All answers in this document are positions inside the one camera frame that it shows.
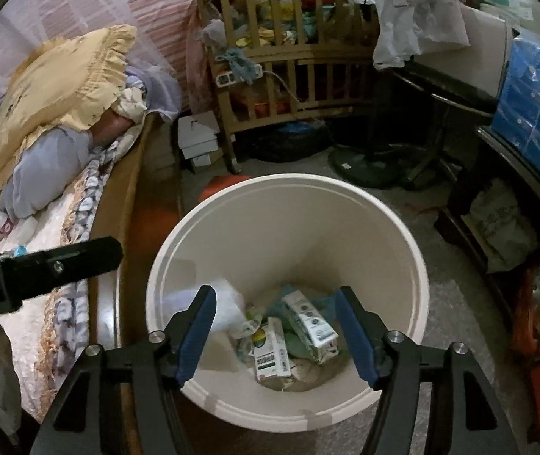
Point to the rainbow medicine box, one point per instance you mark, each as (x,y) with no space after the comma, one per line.
(271,359)

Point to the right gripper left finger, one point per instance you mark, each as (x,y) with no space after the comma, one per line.
(121,401)

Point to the white cardboard boxes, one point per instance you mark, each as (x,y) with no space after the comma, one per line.
(198,140)

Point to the cream plastic trash bucket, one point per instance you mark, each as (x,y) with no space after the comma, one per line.
(267,240)

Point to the blue storage box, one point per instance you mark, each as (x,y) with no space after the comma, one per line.
(517,119)

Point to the white green box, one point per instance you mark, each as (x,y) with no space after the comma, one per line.
(306,318)

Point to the brown white patterned blanket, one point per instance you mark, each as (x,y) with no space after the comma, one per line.
(66,332)

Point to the grey-blue fleece blanket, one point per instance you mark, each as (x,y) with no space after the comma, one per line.
(44,170)

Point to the wooden bed frame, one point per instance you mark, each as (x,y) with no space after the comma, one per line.
(139,207)

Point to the wooden baby crib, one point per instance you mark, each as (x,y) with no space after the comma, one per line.
(278,61)

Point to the yellow ruffled pillow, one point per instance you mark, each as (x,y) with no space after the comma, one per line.
(64,82)

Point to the pink quilted bedspread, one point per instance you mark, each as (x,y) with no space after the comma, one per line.
(25,326)

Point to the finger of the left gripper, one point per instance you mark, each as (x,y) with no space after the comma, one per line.
(42,272)

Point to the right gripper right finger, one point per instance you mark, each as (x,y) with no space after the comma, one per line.
(465,415)

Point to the green fuzzy sock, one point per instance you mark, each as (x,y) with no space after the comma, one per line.
(296,347)

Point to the white plastic bag pile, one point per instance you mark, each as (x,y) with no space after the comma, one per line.
(416,27)

